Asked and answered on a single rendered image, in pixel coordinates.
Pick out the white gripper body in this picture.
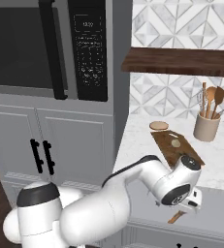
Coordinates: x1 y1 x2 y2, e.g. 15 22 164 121
190 188 204 211

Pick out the brown wooden cutting board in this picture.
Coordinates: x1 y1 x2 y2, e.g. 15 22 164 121
149 129 206 170

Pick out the grey base cabinet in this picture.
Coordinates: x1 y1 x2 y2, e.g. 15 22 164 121
121 187 224 248

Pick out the beige utensil pot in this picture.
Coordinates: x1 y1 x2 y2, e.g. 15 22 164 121
192 110 222 142

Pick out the round tan bread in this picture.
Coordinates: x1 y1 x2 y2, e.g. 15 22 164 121
148 120 170 132

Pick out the metal whisk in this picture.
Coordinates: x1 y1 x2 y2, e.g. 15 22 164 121
197 90 206 114

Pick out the wooden spoon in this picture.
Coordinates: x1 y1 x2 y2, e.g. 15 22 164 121
205 85 218 119

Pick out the wooden spatula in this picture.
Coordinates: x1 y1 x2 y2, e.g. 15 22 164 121
211 85 224 119

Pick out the wooden stick utensil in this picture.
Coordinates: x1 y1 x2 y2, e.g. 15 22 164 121
202 81 208 114

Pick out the grey cupboard door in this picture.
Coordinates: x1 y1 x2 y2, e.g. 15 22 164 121
0 102 43 182
35 108 115 189

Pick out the grey tall cabinet housing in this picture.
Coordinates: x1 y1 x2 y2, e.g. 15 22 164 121
0 0 134 207

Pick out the black microwave oven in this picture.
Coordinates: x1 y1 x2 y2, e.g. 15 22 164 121
0 0 109 103

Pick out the knife with wooden handle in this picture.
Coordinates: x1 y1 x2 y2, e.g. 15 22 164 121
167 209 186 225

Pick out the dark wooden wall shelf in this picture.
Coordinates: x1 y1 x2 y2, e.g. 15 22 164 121
120 46 224 78

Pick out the black cupboard handle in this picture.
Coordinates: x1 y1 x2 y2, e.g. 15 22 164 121
42 139 56 176
29 138 45 174

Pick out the black microwave door handle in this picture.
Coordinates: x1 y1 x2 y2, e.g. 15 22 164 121
38 0 69 101

